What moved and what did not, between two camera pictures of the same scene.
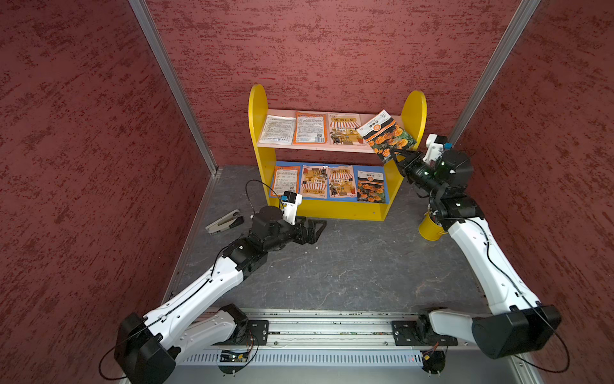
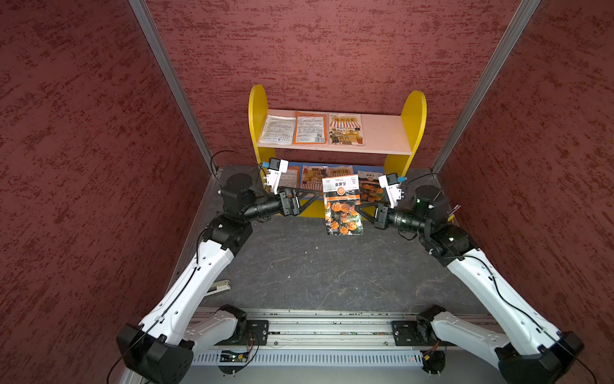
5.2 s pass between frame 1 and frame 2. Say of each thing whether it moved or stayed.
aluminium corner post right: stayed
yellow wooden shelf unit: stayed
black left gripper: moved
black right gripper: moved
